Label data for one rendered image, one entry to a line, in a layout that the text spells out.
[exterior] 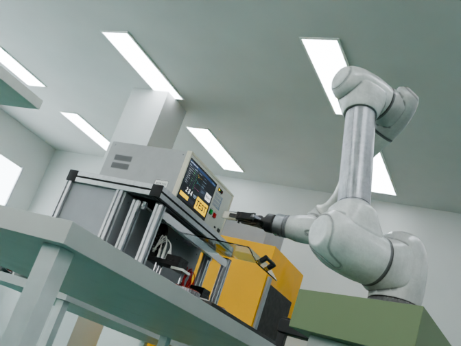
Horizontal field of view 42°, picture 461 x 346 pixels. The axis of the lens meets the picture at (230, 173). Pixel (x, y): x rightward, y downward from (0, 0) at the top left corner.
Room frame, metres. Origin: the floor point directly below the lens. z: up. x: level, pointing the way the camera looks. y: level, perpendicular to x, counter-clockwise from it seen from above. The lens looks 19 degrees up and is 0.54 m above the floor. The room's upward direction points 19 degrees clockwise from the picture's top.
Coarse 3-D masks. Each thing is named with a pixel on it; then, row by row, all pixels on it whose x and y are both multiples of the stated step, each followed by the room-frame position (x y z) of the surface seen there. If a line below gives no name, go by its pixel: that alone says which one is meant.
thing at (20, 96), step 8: (0, 72) 1.73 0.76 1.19; (8, 72) 1.75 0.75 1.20; (0, 80) 1.75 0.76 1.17; (8, 80) 1.76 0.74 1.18; (16, 80) 1.78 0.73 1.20; (0, 88) 1.82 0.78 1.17; (8, 88) 1.79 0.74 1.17; (16, 88) 1.79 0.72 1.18; (24, 88) 1.82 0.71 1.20; (0, 96) 1.90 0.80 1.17; (8, 96) 1.87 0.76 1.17; (16, 96) 1.84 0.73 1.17; (24, 96) 1.83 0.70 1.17; (32, 96) 1.85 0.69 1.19; (0, 104) 1.98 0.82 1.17; (8, 104) 1.95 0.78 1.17; (16, 104) 1.92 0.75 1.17; (24, 104) 1.90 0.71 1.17; (32, 104) 1.87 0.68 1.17; (40, 104) 1.89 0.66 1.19
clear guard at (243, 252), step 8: (208, 240) 2.45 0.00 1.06; (216, 240) 2.40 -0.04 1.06; (216, 248) 2.54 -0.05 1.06; (224, 248) 2.48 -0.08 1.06; (232, 248) 2.43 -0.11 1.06; (240, 248) 2.38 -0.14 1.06; (248, 248) 2.33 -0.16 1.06; (232, 256) 2.59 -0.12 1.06; (240, 256) 2.53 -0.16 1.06; (248, 256) 2.48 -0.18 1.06; (256, 256) 2.35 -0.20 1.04; (264, 264) 2.43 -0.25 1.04; (272, 272) 2.52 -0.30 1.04
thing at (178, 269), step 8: (152, 256) 2.27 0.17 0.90; (168, 256) 2.24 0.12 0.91; (176, 256) 2.22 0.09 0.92; (160, 264) 2.29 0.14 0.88; (168, 264) 2.23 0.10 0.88; (176, 264) 2.21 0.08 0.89; (184, 264) 2.24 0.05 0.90; (160, 272) 2.30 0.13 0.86; (176, 272) 2.27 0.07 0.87; (184, 272) 2.21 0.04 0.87
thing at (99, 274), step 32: (0, 224) 1.33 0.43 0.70; (32, 224) 1.29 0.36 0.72; (64, 224) 1.25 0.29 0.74; (0, 256) 2.04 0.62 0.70; (32, 256) 1.69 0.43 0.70; (96, 256) 1.34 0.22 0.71; (128, 256) 1.43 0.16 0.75; (64, 288) 2.50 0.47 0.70; (96, 288) 2.00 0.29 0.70; (128, 288) 1.66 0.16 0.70; (160, 288) 1.59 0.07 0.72; (128, 320) 3.17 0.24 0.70; (160, 320) 2.42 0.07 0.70; (192, 320) 1.94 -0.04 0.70; (224, 320) 1.95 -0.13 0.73
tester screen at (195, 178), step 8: (192, 168) 2.25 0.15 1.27; (192, 176) 2.26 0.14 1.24; (200, 176) 2.31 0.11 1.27; (184, 184) 2.23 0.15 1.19; (192, 184) 2.28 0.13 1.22; (200, 184) 2.33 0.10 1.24; (208, 184) 2.38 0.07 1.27; (184, 192) 2.25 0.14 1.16; (208, 192) 2.40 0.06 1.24; (184, 200) 2.27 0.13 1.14
